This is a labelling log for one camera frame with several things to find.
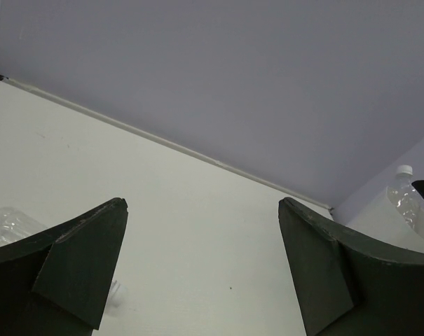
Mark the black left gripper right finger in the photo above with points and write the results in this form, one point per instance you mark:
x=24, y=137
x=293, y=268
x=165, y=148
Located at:
x=348, y=283

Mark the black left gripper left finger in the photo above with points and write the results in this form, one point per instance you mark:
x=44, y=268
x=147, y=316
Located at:
x=56, y=282

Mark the clear bottle white cap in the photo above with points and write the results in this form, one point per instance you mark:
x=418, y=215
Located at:
x=405, y=197

